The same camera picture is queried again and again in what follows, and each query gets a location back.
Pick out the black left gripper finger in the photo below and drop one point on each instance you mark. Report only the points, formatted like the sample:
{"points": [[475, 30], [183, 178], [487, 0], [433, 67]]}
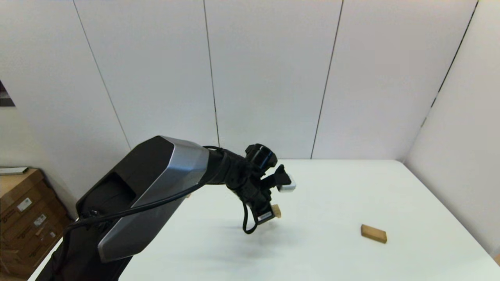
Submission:
{"points": [[266, 221]]}

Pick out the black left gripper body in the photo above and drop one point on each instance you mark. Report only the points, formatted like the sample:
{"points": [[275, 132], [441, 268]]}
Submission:
{"points": [[258, 199]]}

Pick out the arched wooden building block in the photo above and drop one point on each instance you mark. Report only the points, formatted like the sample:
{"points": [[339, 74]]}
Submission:
{"points": [[276, 211]]}

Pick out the rectangular wooden building block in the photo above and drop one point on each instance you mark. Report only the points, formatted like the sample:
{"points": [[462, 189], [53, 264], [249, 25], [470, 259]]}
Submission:
{"points": [[374, 233]]}

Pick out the black and grey left robot arm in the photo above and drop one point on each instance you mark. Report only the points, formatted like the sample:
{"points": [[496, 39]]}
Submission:
{"points": [[156, 183]]}

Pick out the brown cardboard box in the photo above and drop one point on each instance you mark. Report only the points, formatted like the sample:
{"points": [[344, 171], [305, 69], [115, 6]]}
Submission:
{"points": [[24, 204], [40, 221], [52, 235]]}

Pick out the flat grey panel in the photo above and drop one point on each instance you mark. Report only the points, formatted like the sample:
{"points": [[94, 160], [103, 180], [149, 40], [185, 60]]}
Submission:
{"points": [[13, 171]]}

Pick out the dark wall picture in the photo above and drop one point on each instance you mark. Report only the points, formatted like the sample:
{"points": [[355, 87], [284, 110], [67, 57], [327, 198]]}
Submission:
{"points": [[6, 97]]}

